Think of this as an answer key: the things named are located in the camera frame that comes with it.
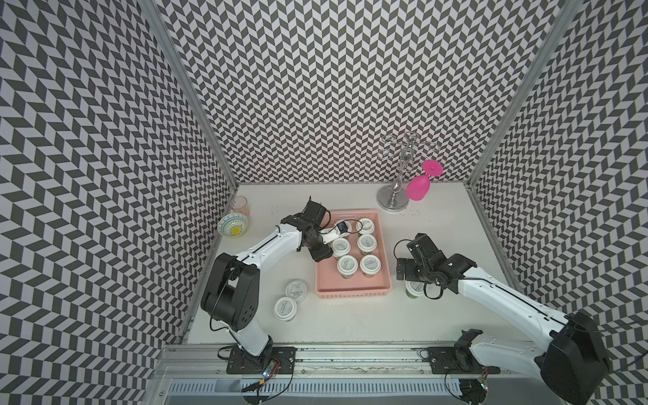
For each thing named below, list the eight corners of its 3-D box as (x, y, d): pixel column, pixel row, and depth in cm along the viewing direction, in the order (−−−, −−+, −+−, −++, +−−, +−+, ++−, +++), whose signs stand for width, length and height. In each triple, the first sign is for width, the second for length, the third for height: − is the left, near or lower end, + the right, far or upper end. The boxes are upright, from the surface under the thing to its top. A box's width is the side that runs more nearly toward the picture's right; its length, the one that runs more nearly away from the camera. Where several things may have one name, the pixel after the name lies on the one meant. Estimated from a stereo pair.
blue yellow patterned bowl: (218, 237, 101) (214, 232, 98) (224, 218, 107) (221, 213, 104) (245, 237, 101) (243, 232, 98) (251, 218, 107) (248, 213, 104)
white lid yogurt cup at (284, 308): (275, 324, 81) (271, 317, 75) (278, 304, 85) (274, 296, 79) (296, 324, 81) (293, 317, 75) (298, 304, 85) (296, 296, 79)
